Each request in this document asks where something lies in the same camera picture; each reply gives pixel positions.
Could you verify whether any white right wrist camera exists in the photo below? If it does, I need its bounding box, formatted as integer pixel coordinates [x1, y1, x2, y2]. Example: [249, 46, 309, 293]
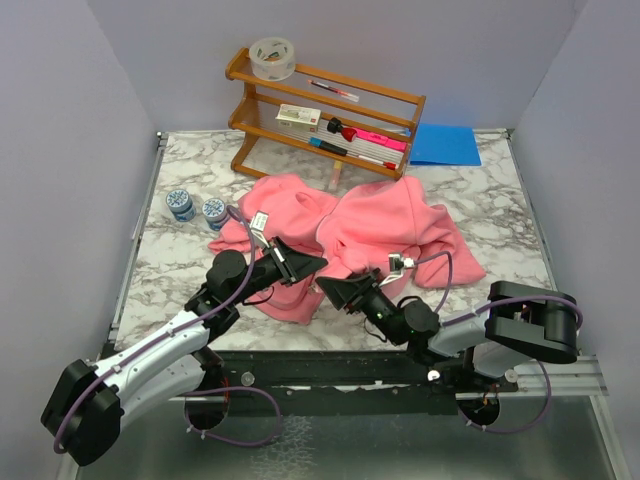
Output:
[380, 253, 416, 287]

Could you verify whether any blue black marker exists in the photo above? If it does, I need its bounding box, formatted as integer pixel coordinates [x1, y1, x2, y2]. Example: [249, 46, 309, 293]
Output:
[308, 137, 348, 156]

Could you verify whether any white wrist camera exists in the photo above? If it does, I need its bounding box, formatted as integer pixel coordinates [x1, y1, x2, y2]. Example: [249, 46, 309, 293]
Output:
[250, 211, 271, 248]
[380, 253, 416, 287]

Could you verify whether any white staples box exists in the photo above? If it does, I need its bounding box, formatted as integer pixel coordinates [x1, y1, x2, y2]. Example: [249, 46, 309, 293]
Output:
[276, 104, 321, 133]

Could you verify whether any blue folder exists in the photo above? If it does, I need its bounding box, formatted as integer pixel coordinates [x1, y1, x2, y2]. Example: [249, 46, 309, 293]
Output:
[409, 123, 482, 167]

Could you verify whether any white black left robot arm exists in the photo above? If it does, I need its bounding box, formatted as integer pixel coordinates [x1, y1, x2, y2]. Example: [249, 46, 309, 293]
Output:
[41, 238, 328, 466]

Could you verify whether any yellow pink glue stick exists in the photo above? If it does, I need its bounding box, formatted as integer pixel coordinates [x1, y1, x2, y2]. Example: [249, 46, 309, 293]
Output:
[327, 161, 343, 192]

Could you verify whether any pink zip jacket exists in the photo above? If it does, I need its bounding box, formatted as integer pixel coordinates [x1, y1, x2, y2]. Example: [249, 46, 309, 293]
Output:
[238, 174, 485, 298]

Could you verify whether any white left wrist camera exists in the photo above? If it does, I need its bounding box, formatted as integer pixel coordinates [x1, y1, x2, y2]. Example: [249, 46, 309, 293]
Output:
[250, 211, 271, 248]

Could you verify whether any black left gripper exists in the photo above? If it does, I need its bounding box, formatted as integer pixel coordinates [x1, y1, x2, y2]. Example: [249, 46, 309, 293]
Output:
[231, 236, 328, 306]

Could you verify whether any pink highlighter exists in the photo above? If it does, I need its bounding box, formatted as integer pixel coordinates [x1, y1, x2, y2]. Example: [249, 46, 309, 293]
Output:
[355, 128, 406, 153]

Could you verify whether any clear tape roll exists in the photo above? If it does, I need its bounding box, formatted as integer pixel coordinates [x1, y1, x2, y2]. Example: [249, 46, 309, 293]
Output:
[249, 37, 296, 82]

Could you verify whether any black metal base rail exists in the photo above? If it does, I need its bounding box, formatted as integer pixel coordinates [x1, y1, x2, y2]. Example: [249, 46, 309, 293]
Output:
[187, 351, 517, 421]

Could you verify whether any wooden three-tier shelf rack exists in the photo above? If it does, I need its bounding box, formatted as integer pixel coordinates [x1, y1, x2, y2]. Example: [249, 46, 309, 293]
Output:
[225, 48, 426, 180]

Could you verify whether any blue white paint jar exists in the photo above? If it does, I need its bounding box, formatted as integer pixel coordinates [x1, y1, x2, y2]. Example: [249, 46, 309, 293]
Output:
[202, 198, 230, 231]
[166, 189, 196, 222]

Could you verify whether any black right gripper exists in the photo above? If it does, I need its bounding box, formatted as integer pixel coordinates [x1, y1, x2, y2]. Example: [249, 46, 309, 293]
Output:
[315, 267, 405, 346]

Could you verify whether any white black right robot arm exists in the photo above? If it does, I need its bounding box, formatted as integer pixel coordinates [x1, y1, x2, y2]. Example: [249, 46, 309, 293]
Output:
[317, 273, 583, 391]

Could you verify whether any red clear pen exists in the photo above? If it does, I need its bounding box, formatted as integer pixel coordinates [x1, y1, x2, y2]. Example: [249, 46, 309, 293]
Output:
[308, 79, 359, 103]

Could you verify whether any white red pen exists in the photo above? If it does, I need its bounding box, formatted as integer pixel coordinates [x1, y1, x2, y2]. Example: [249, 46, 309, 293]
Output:
[346, 154, 397, 171]

